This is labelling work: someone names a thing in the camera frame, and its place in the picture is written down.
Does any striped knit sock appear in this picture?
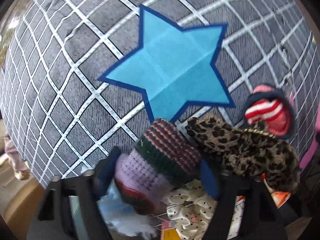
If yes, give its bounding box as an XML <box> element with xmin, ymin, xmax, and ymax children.
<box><xmin>114</xmin><ymin>118</ymin><xmax>201</xmax><ymax>215</ymax></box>

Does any light blue fluffy cloth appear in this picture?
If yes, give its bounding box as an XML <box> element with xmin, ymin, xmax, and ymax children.
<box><xmin>97</xmin><ymin>180</ymin><xmax>157</xmax><ymax>239</ymax></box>

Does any grey checked star tablecloth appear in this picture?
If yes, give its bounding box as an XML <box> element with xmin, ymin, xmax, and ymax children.
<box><xmin>1</xmin><ymin>0</ymin><xmax>319</xmax><ymax>186</ymax></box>

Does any leopard print scarf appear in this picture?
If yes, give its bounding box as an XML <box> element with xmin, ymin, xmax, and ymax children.
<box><xmin>185</xmin><ymin>114</ymin><xmax>300</xmax><ymax>193</ymax></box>

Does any pink navy striped sock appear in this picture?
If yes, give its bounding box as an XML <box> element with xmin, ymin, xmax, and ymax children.
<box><xmin>242</xmin><ymin>83</ymin><xmax>296</xmax><ymax>140</ymax></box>

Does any gold rack with clothes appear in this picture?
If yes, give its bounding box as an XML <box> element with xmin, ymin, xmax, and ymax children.
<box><xmin>1</xmin><ymin>132</ymin><xmax>30</xmax><ymax>180</ymax></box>

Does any red patterned tissue box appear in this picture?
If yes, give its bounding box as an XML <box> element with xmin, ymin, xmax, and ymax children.
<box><xmin>160</xmin><ymin>220</ymin><xmax>181</xmax><ymax>240</ymax></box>

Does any cream polka dot scrunchie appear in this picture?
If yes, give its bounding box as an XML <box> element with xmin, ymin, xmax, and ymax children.
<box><xmin>163</xmin><ymin>179</ymin><xmax>217</xmax><ymax>239</ymax></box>

